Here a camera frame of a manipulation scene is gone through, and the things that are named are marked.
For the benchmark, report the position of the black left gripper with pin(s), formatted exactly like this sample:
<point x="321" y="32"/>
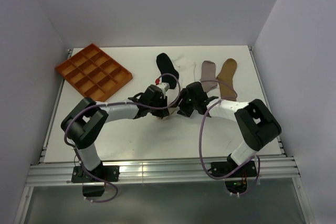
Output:
<point x="161" y="113"/>

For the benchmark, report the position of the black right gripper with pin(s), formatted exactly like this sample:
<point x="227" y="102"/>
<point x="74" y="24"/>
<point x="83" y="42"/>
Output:
<point x="184" y="111"/>

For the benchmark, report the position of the cream brown striped sock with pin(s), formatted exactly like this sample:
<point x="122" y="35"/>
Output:
<point x="171" y="112"/>

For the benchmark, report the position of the black sock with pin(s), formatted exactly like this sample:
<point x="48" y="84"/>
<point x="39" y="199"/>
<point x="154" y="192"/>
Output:
<point x="165" y="66"/>

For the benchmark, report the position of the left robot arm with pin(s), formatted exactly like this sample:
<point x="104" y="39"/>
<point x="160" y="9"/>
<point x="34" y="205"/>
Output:
<point x="84" y="123"/>

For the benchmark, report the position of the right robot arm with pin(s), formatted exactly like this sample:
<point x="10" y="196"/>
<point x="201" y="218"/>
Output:
<point x="256" y="123"/>

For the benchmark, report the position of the grey sock red stripes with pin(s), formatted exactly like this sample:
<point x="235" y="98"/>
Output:
<point x="208" y="71"/>

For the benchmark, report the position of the white sock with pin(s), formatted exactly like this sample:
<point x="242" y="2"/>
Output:
<point x="186" y="69"/>

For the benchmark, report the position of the tan brown sock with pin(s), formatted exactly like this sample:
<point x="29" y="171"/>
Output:
<point x="225" y="77"/>

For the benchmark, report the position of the orange compartment tray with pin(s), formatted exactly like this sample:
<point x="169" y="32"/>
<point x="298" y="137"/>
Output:
<point x="93" y="73"/>

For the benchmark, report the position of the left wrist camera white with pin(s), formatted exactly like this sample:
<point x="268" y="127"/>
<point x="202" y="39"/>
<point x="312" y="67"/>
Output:
<point x="162" y="86"/>

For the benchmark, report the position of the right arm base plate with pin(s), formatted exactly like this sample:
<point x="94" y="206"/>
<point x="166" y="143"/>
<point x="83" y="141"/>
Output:
<point x="219" y="169"/>

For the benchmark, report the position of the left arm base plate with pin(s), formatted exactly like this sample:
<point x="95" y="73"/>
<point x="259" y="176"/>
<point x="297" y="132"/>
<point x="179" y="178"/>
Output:
<point x="107" y="173"/>

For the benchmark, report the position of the aluminium frame rail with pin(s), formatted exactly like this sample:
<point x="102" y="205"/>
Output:
<point x="160" y="171"/>

